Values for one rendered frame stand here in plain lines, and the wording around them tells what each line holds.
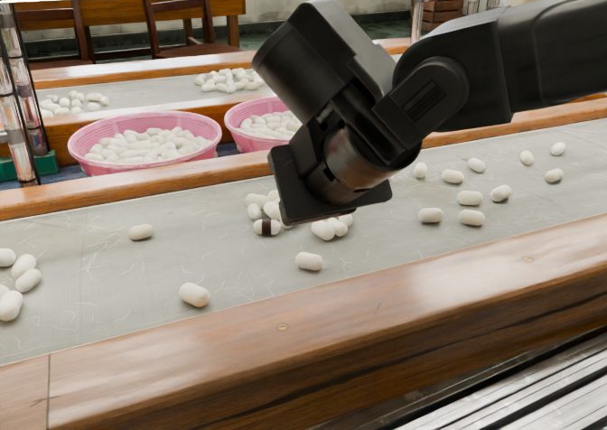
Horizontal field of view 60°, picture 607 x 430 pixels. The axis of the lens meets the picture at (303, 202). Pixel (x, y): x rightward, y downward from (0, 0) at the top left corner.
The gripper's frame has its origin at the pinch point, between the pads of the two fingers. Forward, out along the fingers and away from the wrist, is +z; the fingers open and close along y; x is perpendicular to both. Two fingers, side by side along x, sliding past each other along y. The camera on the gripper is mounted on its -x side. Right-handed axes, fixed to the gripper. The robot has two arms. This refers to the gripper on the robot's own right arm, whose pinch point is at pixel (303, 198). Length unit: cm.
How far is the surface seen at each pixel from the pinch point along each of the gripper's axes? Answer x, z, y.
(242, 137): -20.6, 40.0, -6.0
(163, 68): -56, 81, -1
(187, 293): 6.3, 8.0, 12.5
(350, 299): 11.1, 1.1, -2.8
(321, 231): 2.3, 13.1, -6.1
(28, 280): 0.5, 15.4, 28.5
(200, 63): -57, 82, -10
